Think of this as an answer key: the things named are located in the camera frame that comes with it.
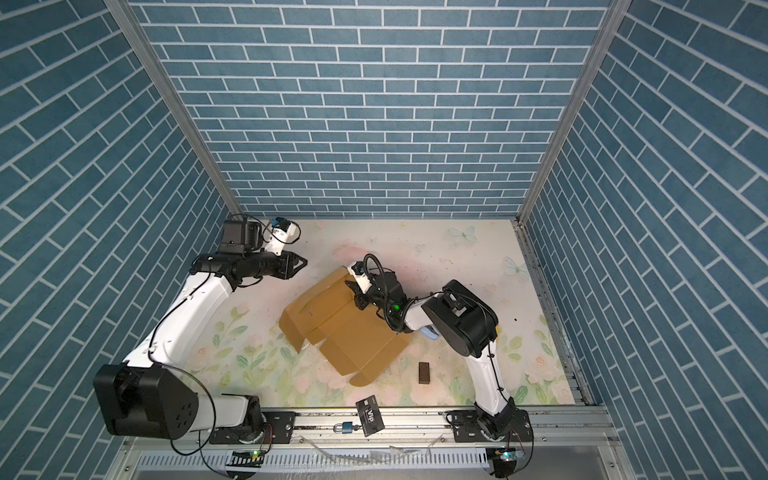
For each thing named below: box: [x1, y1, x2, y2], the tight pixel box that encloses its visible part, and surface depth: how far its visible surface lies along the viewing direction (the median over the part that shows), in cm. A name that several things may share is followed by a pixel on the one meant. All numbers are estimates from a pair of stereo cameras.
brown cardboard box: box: [279, 266, 412, 387], surface depth 86 cm
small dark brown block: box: [418, 362, 430, 384], surface depth 84 cm
